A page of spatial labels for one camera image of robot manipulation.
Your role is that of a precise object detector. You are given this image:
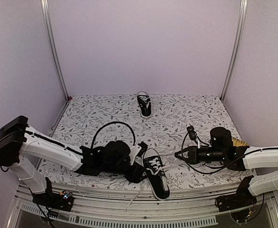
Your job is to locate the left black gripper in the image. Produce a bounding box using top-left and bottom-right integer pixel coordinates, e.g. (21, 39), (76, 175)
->
(102, 161), (152, 184)

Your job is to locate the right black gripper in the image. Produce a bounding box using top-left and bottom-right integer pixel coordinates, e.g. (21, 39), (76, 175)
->
(175, 145), (226, 164)

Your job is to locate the black canvas sneaker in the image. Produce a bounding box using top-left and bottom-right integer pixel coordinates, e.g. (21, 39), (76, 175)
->
(137, 91), (152, 118)
(142, 149), (170, 200)

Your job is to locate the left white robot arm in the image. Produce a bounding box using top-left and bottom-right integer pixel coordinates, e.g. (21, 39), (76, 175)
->
(0, 115), (147, 206)

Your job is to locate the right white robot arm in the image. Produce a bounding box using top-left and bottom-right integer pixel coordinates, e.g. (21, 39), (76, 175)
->
(174, 126), (278, 207)

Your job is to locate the floral patterned table mat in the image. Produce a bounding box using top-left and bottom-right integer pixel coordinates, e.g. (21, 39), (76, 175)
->
(53, 95), (253, 190)

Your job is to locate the woven bamboo tray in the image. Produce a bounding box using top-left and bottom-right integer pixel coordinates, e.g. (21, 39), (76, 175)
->
(232, 137), (249, 147)

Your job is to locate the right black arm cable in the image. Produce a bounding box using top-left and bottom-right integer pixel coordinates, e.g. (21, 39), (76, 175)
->
(180, 133), (246, 175)

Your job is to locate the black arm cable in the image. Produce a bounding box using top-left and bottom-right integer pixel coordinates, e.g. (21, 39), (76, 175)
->
(180, 133), (246, 175)
(91, 121), (136, 148)

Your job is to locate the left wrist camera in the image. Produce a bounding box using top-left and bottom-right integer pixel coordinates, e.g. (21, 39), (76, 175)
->
(129, 142), (148, 165)

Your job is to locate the front aluminium rail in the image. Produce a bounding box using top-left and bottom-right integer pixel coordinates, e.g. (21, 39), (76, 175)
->
(8, 184), (278, 228)

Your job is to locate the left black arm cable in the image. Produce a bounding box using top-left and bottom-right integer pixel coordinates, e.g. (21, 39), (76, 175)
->
(91, 121), (136, 148)

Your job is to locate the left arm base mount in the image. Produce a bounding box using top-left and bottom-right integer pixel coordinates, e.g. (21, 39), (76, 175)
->
(32, 177), (75, 212)

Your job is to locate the right aluminium frame post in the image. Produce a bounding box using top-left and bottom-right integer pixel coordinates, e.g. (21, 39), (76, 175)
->
(220, 0), (248, 103)

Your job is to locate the aluminium frame post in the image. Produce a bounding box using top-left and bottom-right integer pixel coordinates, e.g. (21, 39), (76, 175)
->
(40, 0), (69, 102)
(220, 0), (248, 103)

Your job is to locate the left aluminium frame post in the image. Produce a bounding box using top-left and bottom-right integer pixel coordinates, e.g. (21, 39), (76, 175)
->
(40, 0), (69, 102)

